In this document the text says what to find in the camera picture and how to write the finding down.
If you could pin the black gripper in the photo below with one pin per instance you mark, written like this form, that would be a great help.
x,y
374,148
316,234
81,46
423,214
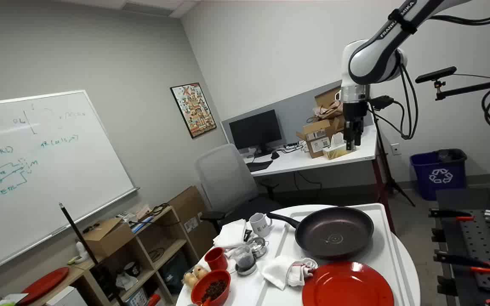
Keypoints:
x,y
354,115

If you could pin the white cloth with red stripes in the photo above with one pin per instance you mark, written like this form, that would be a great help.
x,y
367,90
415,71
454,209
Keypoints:
x,y
287,270

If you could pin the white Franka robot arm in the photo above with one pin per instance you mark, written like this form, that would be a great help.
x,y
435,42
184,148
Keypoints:
x,y
369,53

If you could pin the red plate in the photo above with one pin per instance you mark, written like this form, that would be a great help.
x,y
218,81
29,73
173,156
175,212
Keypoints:
x,y
349,285

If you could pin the cardboard box with label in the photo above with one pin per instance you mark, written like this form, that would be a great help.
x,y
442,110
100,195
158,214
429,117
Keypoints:
x,y
315,138

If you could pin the open cardboard box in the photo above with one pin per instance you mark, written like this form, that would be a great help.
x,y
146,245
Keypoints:
x,y
328,102

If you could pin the white office desk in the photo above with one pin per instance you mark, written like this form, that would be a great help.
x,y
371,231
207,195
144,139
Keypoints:
x,y
306,161

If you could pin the black tripod stand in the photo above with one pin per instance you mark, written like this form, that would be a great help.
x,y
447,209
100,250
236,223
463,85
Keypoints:
x,y
389,180

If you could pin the blue recycling bin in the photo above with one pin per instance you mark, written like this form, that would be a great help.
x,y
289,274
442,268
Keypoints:
x,y
437,172

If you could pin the dark frying pan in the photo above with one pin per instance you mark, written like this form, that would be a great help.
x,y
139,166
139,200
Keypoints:
x,y
335,231

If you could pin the black keyboard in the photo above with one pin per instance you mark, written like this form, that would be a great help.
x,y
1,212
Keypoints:
x,y
258,165

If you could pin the black computer monitor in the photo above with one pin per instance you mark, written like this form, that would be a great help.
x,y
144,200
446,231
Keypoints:
x,y
253,129

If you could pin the white mug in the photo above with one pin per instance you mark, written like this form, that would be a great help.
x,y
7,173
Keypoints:
x,y
260,223

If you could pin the grey office chair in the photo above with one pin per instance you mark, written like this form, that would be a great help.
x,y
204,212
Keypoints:
x,y
221,175

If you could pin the silver metal cup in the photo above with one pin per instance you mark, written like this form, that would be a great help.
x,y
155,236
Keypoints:
x,y
257,245

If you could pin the plain white napkin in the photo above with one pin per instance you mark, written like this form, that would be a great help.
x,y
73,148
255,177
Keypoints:
x,y
229,233

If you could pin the small grey metal pot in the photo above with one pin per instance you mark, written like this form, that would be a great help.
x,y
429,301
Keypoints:
x,y
245,262

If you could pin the framed colourful poster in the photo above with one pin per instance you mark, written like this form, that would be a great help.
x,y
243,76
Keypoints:
x,y
194,109

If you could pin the black perforated board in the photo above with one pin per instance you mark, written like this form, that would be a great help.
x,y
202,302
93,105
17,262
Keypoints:
x,y
483,243

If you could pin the red cup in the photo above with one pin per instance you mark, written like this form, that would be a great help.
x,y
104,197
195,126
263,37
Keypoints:
x,y
216,258

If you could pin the beige round food piece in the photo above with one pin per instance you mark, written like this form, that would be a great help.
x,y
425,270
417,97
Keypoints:
x,y
189,279
199,272

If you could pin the red bowl with dark contents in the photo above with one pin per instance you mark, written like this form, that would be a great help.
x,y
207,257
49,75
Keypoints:
x,y
211,287

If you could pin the wooden shelf unit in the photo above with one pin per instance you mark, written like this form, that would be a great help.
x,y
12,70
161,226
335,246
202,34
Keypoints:
x,y
153,240

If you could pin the flat brown cardboard box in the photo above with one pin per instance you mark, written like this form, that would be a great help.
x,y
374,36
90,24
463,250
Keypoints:
x,y
105,236

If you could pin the black thin pole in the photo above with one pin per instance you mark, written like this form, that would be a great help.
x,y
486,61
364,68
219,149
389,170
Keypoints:
x,y
83,245

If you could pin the whiteboard with green writing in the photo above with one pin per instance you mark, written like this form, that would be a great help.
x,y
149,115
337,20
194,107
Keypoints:
x,y
46,170

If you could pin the white container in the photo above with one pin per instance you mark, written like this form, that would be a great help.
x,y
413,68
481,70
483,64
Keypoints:
x,y
66,297

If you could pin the red round disc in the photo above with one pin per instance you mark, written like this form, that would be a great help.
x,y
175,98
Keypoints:
x,y
42,284

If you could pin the black camera on boom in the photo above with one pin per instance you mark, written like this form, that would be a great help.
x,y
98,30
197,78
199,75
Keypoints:
x,y
434,73

